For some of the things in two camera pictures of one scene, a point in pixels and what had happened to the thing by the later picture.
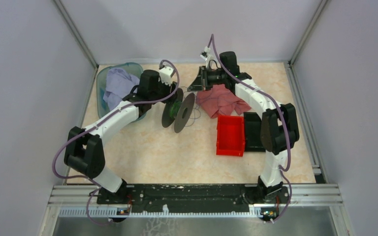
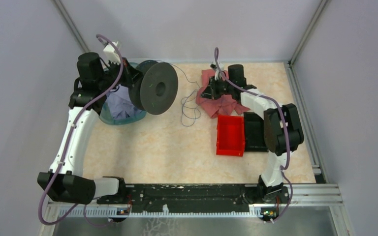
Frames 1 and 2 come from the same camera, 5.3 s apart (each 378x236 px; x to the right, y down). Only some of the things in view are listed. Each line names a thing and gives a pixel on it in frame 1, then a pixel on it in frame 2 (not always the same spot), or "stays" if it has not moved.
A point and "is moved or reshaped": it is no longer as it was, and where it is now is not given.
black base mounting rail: (193, 197) stays
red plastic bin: (230, 137) stays
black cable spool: (177, 112) is moved or reshaped
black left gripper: (173, 85) to (130, 75)
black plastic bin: (252, 128) stays
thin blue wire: (197, 103) is moved or reshaped
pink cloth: (218, 100) stays
